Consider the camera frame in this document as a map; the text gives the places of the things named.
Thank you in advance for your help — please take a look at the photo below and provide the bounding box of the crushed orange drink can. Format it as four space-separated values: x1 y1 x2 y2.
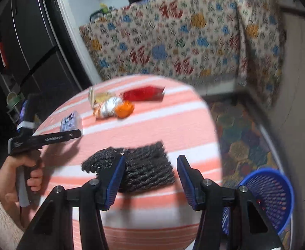
94 96 135 119

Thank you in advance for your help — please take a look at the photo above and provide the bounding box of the narrow printed blanket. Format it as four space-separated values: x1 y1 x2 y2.
237 0 286 107

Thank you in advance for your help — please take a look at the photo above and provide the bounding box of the person's left hand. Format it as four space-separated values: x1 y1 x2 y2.
0 157 43 204

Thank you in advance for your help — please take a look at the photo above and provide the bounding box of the red paper sheet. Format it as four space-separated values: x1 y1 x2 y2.
0 42 8 68

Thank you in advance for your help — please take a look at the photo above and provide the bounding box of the cream plastic bowl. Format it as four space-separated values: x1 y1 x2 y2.
7 92 19 105

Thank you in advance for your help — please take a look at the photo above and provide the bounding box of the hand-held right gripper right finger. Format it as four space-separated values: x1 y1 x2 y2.
177 155 284 250

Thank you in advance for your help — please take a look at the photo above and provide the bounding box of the blue mesh basket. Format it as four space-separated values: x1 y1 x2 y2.
221 168 295 236

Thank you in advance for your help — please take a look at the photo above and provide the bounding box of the white cartoon snack packet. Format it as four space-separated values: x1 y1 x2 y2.
60 111 83 133

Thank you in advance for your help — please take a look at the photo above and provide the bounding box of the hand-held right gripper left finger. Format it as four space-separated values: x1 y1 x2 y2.
16 156 126 250

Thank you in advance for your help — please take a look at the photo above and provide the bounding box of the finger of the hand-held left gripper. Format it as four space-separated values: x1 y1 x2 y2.
32 130 82 144

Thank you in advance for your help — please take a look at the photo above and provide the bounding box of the large printed blanket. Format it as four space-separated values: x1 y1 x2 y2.
79 0 247 86

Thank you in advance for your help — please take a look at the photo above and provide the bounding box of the colourful hexagon floor mat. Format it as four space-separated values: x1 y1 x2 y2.
207 99 296 243

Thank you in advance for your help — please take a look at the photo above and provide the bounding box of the red foil wrapper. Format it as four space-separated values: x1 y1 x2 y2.
121 85 166 102

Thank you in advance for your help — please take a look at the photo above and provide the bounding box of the dark grey refrigerator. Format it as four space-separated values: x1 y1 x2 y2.
0 0 90 125

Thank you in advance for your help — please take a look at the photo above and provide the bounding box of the striped pink white tablecloth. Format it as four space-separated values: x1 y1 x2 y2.
34 74 222 250

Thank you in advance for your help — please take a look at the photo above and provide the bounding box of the kitchen counter cabinet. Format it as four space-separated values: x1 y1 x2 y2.
272 0 305 201

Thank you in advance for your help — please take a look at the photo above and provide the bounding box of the black knitted cloth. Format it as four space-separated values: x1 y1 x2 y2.
81 141 176 193

